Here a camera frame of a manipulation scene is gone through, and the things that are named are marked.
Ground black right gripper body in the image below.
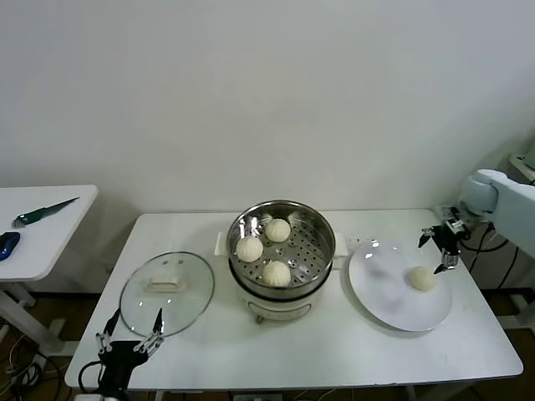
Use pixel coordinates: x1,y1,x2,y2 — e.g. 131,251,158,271
430,223,461,256

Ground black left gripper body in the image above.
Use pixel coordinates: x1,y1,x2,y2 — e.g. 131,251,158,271
98,340,150,392

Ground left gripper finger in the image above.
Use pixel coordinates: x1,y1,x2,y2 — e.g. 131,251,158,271
135,307,165,353
95,307,122,352

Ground white steamed baozi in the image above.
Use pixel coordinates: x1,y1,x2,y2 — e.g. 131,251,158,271
261,260,292,287
235,236,264,263
265,218,292,243
407,266,439,292

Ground glass lid with cream handle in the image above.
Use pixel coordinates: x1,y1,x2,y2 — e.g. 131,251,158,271
120,250,216,338

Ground stainless steel steamer basket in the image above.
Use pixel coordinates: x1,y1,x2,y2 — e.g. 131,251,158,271
227,200,337,293

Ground white round plate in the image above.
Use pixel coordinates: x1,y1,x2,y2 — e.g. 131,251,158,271
347,239,454,333

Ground white side table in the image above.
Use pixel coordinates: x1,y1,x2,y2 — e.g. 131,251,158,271
0,185,99,358

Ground white main table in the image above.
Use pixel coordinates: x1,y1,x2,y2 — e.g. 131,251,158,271
64,207,524,401

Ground pale green shelf unit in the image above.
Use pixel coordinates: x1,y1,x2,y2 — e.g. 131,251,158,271
507,141,535,185

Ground white electric cooker base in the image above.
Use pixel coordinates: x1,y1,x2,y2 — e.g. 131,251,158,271
213,231,350,326

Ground white floor power strip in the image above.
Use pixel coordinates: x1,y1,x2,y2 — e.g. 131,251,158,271
232,392,289,401

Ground blue plastic object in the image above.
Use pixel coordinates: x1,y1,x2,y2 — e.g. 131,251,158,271
0,231,21,262

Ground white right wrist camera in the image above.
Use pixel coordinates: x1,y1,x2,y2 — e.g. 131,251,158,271
434,204,465,233

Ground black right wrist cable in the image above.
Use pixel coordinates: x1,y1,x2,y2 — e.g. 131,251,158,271
459,225,509,253

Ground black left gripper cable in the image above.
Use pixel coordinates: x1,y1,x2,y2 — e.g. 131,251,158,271
78,361,104,393

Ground white metal frame foot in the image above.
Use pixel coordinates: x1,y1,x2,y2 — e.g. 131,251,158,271
499,290,535,335

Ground tangled floor cables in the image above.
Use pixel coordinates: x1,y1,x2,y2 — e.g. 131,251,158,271
0,329,64,398

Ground green handled knife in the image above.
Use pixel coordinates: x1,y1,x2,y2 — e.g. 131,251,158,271
11,195,80,230

